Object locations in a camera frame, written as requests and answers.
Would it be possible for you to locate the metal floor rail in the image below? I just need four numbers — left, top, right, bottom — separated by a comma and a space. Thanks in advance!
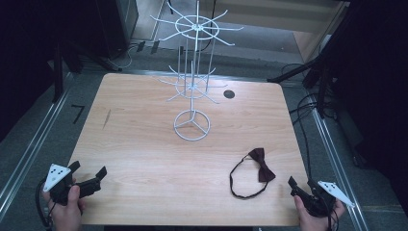
0, 72, 73, 222
307, 94, 370, 231

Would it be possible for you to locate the person's right hand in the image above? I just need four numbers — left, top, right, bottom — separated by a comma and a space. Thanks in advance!
293, 195, 346, 231

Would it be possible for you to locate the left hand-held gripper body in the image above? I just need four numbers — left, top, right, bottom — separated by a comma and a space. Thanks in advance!
42, 164, 102, 207

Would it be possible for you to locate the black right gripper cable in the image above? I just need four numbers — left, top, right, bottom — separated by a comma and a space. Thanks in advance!
325, 200, 341, 231

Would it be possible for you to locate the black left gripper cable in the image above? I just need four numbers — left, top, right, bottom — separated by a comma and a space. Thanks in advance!
35, 177, 55, 231

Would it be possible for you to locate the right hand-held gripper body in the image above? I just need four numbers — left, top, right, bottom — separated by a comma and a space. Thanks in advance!
290, 181, 356, 218

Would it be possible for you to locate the white floor cable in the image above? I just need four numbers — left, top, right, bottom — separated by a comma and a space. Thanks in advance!
107, 43, 136, 71

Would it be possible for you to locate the black floor cable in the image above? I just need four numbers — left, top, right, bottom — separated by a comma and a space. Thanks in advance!
288, 91, 323, 181

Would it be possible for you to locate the black tripod stand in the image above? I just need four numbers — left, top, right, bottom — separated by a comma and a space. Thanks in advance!
267, 52, 333, 120

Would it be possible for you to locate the dark maroon bow tie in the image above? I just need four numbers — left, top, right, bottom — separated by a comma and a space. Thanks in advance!
228, 147, 277, 199

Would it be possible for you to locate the black cabinet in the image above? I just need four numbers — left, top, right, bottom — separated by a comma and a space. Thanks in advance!
95, 0, 140, 60

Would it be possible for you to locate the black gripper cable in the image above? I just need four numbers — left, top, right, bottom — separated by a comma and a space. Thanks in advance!
35, 177, 55, 231
325, 200, 341, 231

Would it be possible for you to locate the black stand post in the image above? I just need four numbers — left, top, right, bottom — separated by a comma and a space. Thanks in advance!
52, 39, 65, 104

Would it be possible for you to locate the white wire display rack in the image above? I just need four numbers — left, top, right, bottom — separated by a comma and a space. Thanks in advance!
149, 0, 244, 142

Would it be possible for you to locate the dark curtain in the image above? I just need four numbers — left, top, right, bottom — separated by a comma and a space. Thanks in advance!
326, 0, 408, 213

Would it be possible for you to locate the person's left hand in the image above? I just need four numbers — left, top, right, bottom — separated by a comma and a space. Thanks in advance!
42, 185, 87, 231

